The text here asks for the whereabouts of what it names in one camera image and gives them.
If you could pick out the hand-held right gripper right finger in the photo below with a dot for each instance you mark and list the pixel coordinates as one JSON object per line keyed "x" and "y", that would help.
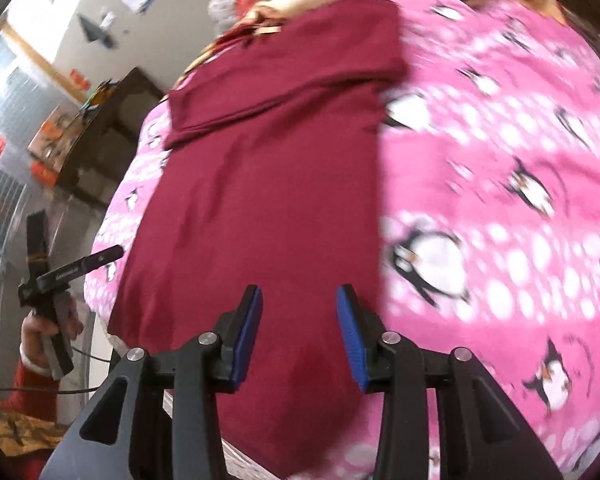
{"x": 350, "y": 340}

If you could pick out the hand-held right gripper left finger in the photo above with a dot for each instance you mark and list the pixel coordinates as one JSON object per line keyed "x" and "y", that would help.
{"x": 247, "y": 335}

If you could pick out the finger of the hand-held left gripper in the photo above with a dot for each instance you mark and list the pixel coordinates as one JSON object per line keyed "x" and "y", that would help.
{"x": 80, "y": 270}

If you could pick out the dark red garment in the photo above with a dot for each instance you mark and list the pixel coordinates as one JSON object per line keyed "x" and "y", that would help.
{"x": 260, "y": 185}

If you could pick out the person's left forearm red sleeve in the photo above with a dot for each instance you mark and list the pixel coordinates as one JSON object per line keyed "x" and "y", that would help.
{"x": 32, "y": 390}

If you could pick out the person's left hand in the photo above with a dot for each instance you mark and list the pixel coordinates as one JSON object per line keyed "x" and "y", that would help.
{"x": 34, "y": 335}

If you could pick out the metal window grating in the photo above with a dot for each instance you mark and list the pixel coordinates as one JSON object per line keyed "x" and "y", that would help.
{"x": 0, "y": 200}

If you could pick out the orange boxes on table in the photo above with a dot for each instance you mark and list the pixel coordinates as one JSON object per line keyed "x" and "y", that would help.
{"x": 60, "y": 140}

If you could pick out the dark wooden table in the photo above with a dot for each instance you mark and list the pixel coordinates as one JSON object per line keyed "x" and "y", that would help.
{"x": 125, "y": 125}

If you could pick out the yellow patterned cloth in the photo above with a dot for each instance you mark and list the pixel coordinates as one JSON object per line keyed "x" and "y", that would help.
{"x": 15, "y": 430}

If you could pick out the pink penguin print blanket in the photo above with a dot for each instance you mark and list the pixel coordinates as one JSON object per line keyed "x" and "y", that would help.
{"x": 480, "y": 160}

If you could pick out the orange floral blanket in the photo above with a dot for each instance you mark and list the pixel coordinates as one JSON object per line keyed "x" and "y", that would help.
{"x": 290, "y": 2}

